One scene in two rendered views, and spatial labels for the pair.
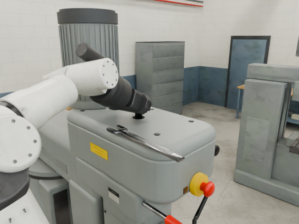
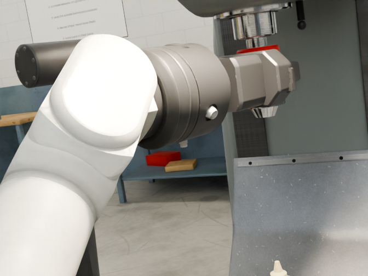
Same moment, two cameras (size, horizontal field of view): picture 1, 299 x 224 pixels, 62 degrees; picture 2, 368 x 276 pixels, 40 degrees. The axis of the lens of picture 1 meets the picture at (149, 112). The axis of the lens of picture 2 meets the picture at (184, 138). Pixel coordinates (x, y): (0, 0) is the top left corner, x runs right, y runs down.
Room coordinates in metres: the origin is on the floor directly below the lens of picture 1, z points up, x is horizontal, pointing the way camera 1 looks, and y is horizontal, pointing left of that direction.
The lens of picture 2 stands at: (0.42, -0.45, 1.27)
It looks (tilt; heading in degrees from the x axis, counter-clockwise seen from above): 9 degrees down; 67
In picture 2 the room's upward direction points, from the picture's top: 9 degrees counter-clockwise
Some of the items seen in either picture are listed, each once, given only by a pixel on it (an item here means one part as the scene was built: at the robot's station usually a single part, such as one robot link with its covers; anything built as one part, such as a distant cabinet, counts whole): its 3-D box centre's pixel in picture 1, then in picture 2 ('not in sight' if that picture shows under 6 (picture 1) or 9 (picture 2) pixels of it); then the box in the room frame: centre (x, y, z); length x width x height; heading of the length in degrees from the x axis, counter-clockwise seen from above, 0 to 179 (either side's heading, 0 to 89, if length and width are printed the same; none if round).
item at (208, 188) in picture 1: (206, 188); not in sight; (0.54, -0.14, 1.76); 0.04 x 0.03 x 0.04; 135
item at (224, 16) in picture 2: not in sight; (253, 11); (0.72, 0.03, 1.31); 0.09 x 0.09 x 0.01
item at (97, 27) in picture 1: (90, 58); not in sight; (0.90, 0.21, 2.05); 0.20 x 0.20 x 0.32
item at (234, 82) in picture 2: not in sight; (207, 89); (0.64, 0.00, 1.24); 0.13 x 0.12 x 0.10; 112
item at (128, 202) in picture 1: (131, 172); not in sight; (0.75, 0.06, 1.68); 0.34 x 0.24 x 0.10; 45
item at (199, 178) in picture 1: (199, 184); not in sight; (0.56, -0.13, 1.76); 0.06 x 0.02 x 0.06; 135
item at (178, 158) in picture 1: (142, 141); not in sight; (0.53, 0.02, 1.89); 0.24 x 0.04 x 0.01; 42
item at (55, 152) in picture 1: (67, 140); not in sight; (1.08, 0.38, 1.66); 0.80 x 0.23 x 0.20; 45
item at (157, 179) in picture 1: (135, 139); not in sight; (0.73, 0.04, 1.81); 0.47 x 0.26 x 0.16; 45
